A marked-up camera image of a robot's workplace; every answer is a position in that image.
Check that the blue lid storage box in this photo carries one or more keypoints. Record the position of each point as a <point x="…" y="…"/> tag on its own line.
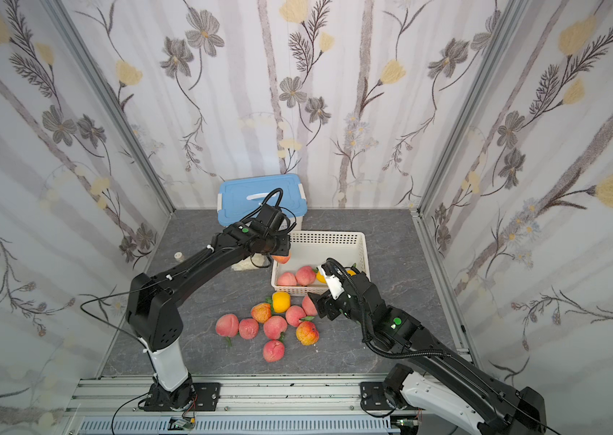
<point x="237" y="198"/>

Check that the small green circuit board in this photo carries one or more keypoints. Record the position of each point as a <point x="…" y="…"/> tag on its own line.
<point x="182" y="424"/>

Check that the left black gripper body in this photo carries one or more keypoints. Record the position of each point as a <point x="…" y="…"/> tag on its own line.
<point x="279" y="245"/>

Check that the pink peach top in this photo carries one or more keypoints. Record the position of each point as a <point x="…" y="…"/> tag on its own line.
<point x="287" y="279"/>

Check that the orange pink peach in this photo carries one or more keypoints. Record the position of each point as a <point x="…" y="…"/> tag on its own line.
<point x="281" y="259"/>

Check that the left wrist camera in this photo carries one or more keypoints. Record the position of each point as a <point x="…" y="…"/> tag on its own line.
<point x="271" y="218"/>

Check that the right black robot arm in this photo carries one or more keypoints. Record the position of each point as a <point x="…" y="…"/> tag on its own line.
<point x="428" y="375"/>

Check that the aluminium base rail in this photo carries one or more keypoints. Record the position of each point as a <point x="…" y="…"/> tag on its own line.
<point x="245" y="404"/>

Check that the pink peach bottom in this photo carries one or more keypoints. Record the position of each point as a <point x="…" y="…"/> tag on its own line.
<point x="273" y="351"/>

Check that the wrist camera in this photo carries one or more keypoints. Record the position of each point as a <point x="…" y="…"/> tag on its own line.
<point x="335" y="286"/>
<point x="271" y="218"/>

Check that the orange red peach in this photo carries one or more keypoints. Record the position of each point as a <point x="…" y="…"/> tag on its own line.
<point x="307" y="333"/>

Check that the pink peach second row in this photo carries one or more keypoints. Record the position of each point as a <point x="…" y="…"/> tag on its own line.
<point x="306" y="276"/>

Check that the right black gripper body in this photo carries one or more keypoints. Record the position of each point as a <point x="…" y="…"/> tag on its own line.
<point x="325" y="304"/>

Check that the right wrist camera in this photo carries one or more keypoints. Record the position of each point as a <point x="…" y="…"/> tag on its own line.
<point x="335" y="286"/>

